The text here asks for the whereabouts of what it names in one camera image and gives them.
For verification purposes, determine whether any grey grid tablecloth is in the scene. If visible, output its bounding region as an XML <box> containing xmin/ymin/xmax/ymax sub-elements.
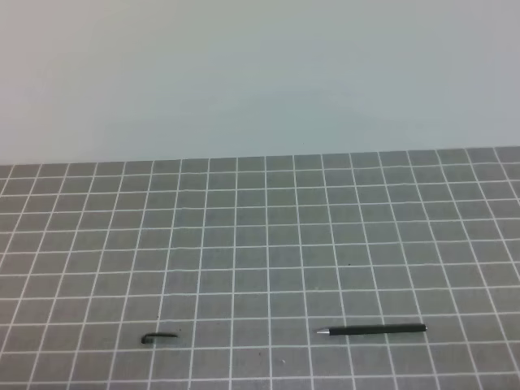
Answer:
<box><xmin>1</xmin><ymin>147</ymin><xmax>519</xmax><ymax>389</ymax></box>

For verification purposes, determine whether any black pen cap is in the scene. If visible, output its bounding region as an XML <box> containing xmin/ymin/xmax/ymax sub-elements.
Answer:
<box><xmin>141</xmin><ymin>332</ymin><xmax>179</xmax><ymax>345</ymax></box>

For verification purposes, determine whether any black pen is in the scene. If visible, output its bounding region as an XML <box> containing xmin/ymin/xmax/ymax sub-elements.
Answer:
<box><xmin>315</xmin><ymin>323</ymin><xmax>427</xmax><ymax>336</ymax></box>

